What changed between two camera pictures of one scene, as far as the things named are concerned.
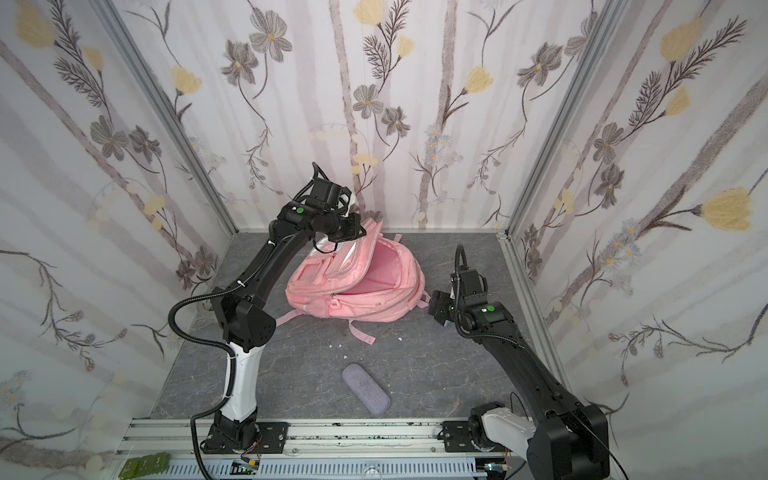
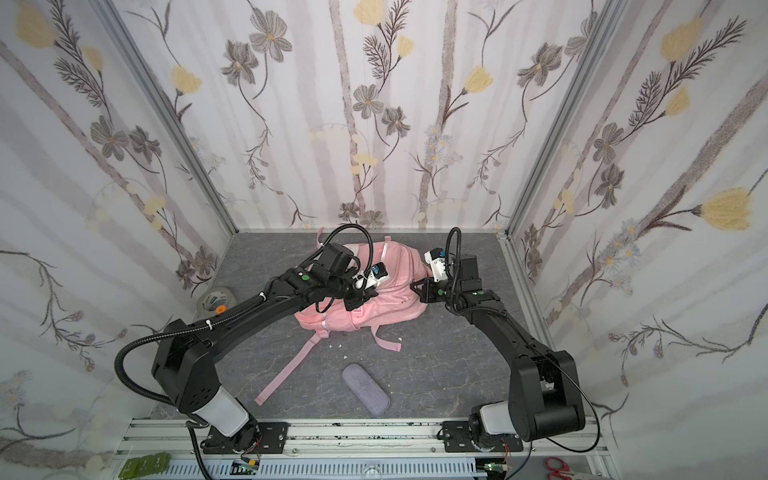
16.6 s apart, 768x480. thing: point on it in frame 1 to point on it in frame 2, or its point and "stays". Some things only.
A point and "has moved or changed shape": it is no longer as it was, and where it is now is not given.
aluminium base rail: (327, 450) stays
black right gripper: (441, 308) to (429, 288)
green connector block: (150, 464) stays
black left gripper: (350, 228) to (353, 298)
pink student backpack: (372, 278) has moved or changed shape
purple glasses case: (366, 389) stays
